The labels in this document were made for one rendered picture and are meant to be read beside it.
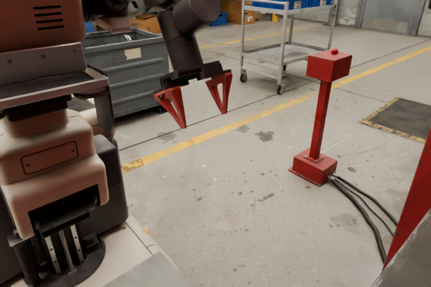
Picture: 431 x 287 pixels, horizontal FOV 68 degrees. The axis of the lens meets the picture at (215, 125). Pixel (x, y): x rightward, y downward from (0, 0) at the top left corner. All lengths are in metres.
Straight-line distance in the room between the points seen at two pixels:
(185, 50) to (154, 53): 2.28
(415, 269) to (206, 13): 0.48
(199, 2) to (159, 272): 0.39
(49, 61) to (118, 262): 0.81
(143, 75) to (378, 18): 5.99
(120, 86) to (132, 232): 1.59
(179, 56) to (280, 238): 1.34
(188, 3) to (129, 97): 2.33
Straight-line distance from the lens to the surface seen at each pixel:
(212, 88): 0.64
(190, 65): 0.57
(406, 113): 3.48
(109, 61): 2.68
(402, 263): 0.55
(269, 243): 1.73
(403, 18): 7.72
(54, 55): 0.75
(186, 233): 1.76
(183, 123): 0.56
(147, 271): 0.33
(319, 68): 1.88
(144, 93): 2.88
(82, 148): 0.87
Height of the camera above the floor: 1.25
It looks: 27 degrees down
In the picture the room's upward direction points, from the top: straight up
